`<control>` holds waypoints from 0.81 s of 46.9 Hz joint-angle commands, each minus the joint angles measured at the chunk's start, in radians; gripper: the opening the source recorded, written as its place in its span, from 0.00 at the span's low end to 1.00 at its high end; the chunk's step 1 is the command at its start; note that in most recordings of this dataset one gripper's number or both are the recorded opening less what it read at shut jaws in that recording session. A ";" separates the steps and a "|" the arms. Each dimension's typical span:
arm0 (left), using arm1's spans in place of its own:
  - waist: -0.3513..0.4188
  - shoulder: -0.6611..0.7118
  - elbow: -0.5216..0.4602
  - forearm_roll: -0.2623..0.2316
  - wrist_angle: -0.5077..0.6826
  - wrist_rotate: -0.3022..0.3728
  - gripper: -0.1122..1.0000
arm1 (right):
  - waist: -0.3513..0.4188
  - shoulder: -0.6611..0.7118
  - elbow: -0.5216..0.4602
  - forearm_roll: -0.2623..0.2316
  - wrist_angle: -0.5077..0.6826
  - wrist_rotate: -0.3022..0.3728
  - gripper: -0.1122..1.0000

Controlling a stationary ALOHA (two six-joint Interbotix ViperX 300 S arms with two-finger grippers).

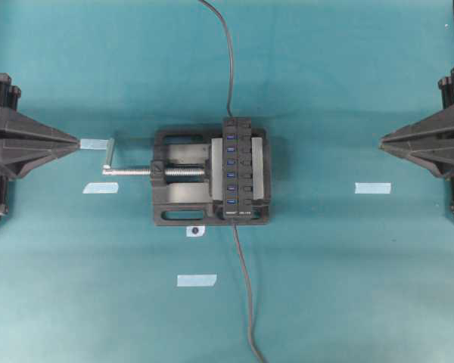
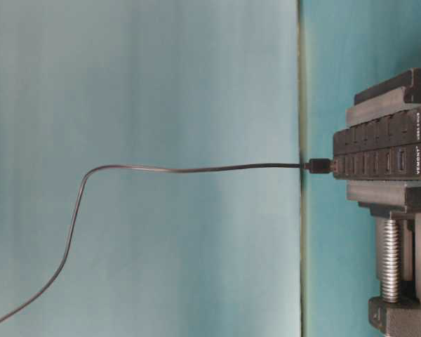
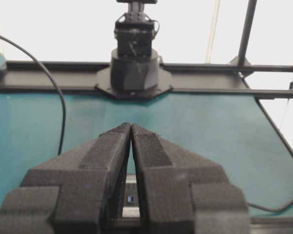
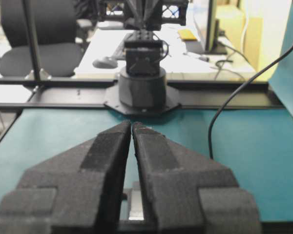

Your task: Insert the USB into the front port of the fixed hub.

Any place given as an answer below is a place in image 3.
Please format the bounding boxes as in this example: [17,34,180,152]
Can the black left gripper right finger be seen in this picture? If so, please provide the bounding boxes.
[131,124,251,234]

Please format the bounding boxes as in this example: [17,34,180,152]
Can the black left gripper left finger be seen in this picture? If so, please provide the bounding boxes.
[0,123,129,234]

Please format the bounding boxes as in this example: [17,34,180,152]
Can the black USB cable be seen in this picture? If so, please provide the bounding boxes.
[0,31,66,156]

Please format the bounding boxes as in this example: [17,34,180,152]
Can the black USB hub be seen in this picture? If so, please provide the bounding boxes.
[122,175,140,218]

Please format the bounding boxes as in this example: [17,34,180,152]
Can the black hub power cable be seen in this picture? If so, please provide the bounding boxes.
[248,195,293,213]

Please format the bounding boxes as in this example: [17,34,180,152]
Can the black aluminium frame rail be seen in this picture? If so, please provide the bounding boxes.
[0,61,293,99]

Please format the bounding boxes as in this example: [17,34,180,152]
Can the black upright frame post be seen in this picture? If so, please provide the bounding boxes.
[227,0,257,67]

